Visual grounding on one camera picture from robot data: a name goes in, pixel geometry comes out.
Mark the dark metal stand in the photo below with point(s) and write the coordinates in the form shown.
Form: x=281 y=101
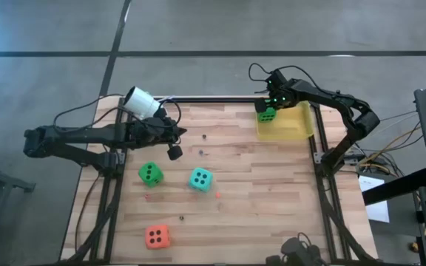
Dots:
x=6 y=181

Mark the small yellow-brown object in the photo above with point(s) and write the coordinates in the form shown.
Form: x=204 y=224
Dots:
x=414 y=247

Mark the yellow translucent plastic bin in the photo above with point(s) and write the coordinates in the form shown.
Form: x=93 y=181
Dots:
x=294 y=127

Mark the green foam die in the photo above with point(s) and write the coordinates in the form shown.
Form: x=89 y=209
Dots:
x=268 y=117
x=150 y=173

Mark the silver mounting bracket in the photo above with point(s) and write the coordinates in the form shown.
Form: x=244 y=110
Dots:
x=318 y=157
x=121 y=158

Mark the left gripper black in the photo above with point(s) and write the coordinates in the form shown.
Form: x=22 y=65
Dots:
x=154 y=131

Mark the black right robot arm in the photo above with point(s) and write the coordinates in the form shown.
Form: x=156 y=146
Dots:
x=331 y=98

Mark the small orange die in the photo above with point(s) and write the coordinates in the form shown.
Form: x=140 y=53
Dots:
x=217 y=194

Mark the teal foam die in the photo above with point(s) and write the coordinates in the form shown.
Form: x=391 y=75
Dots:
x=201 y=180

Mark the white cylindrical camera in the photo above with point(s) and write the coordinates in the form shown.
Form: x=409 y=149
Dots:
x=141 y=103

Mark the black metal beam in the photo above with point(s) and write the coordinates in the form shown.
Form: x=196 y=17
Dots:
x=394 y=188

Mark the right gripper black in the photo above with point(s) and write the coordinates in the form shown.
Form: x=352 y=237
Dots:
x=279 y=94

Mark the black aluminium table frame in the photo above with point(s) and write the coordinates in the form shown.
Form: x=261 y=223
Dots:
x=216 y=99

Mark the white paper sheet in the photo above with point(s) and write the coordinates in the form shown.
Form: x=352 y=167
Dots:
x=377 y=210

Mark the orange foam die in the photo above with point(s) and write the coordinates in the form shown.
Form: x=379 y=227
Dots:
x=157 y=236

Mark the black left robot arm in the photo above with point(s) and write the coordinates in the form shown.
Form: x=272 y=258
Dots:
x=80 y=134

